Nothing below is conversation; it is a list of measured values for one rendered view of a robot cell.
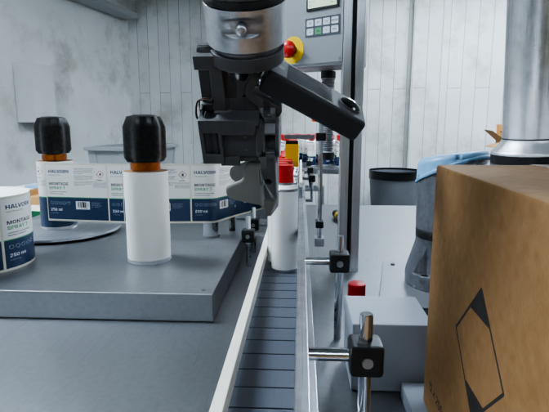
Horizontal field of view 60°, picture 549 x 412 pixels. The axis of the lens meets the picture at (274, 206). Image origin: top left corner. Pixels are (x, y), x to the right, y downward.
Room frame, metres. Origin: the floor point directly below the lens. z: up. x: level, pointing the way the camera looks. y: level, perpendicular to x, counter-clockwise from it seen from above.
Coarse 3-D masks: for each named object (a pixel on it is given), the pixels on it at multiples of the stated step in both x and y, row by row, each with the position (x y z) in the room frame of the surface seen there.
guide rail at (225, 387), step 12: (264, 240) 1.00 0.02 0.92; (264, 252) 0.90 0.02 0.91; (264, 264) 0.87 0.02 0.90; (252, 276) 0.75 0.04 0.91; (252, 288) 0.70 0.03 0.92; (252, 300) 0.65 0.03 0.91; (240, 312) 0.60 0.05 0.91; (240, 324) 0.57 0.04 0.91; (240, 336) 0.53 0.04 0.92; (240, 348) 0.51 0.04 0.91; (228, 360) 0.47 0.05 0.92; (228, 372) 0.45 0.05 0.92; (228, 384) 0.42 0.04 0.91; (216, 396) 0.40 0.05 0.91; (228, 396) 0.42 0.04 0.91; (216, 408) 0.39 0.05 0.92; (228, 408) 0.41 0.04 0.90
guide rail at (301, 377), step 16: (304, 240) 0.81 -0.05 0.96; (304, 256) 0.71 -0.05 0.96; (304, 272) 0.63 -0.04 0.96; (304, 288) 0.57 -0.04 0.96; (304, 304) 0.51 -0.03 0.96; (304, 320) 0.47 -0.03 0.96; (304, 336) 0.43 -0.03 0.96; (304, 352) 0.40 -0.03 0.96; (304, 368) 0.37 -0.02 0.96; (304, 384) 0.34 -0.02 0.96; (304, 400) 0.32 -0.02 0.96
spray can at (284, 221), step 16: (288, 176) 0.89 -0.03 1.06; (288, 192) 0.88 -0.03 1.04; (288, 208) 0.88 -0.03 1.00; (272, 224) 0.90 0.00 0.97; (288, 224) 0.88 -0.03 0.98; (272, 240) 0.90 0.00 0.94; (288, 240) 0.88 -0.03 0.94; (272, 256) 0.90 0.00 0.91; (288, 256) 0.88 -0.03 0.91; (288, 272) 0.88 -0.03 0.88
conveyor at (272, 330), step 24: (264, 288) 0.80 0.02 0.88; (288, 288) 0.80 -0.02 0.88; (264, 312) 0.69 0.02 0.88; (288, 312) 0.69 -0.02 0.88; (264, 336) 0.61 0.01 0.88; (288, 336) 0.61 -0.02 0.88; (240, 360) 0.54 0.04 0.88; (264, 360) 0.54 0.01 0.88; (288, 360) 0.54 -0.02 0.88; (240, 384) 0.48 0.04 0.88; (264, 384) 0.48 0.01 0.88; (288, 384) 0.48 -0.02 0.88; (240, 408) 0.44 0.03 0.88; (264, 408) 0.44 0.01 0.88; (288, 408) 0.44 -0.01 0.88
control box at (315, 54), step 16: (288, 0) 1.14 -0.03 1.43; (304, 0) 1.11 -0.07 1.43; (288, 16) 1.14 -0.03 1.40; (304, 16) 1.11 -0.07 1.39; (320, 16) 1.09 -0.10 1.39; (288, 32) 1.14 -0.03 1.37; (304, 32) 1.11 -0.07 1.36; (304, 48) 1.11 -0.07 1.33; (320, 48) 1.09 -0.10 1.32; (336, 48) 1.06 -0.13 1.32; (304, 64) 1.11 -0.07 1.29; (320, 64) 1.09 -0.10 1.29; (336, 64) 1.07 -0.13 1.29
